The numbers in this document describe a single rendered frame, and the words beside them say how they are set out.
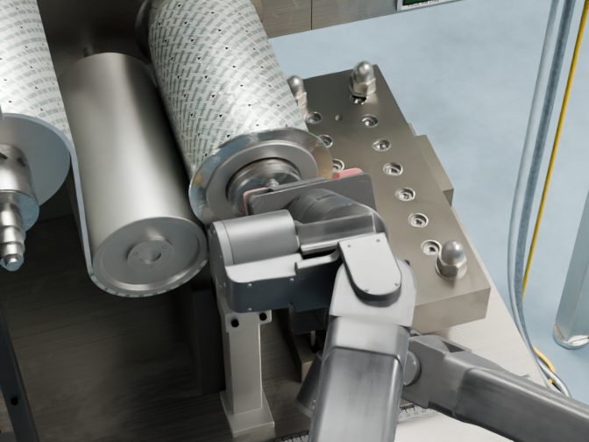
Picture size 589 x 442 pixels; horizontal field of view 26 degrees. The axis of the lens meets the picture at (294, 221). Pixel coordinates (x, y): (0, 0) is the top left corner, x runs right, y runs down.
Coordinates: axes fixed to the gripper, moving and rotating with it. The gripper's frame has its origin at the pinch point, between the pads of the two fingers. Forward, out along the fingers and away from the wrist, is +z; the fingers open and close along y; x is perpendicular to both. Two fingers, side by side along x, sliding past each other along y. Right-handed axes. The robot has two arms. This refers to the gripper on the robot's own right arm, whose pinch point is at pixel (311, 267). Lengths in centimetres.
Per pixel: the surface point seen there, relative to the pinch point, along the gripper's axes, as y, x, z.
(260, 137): -6.7, 20.7, -14.0
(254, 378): -8.6, -11.2, -1.6
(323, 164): -0.1, 15.8, -11.4
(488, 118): 84, -39, 151
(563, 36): 55, 7, 47
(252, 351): -8.7, -6.5, -4.1
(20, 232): -30.5, 18.9, -21.5
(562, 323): 73, -65, 90
